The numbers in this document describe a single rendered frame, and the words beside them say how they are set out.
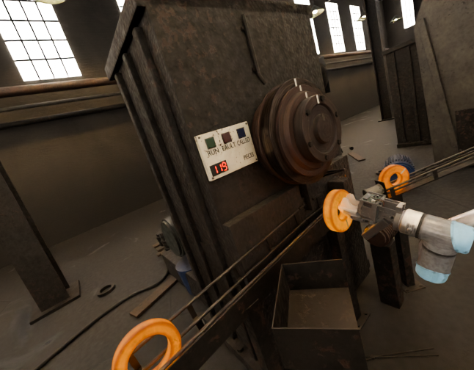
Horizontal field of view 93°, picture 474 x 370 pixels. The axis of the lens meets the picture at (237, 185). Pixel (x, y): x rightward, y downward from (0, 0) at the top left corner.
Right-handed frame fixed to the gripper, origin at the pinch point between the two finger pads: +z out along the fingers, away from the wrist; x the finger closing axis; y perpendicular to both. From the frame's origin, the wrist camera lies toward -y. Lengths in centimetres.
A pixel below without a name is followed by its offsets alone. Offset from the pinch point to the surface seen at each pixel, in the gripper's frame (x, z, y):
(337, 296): 19.4, -11.2, -21.5
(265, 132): 4.4, 29.4, 26.3
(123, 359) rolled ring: 78, 17, -14
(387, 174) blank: -60, 3, -11
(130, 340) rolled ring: 75, 18, -11
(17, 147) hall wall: 129, 644, -21
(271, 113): 2.1, 27.6, 33.3
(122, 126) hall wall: -90, 642, -29
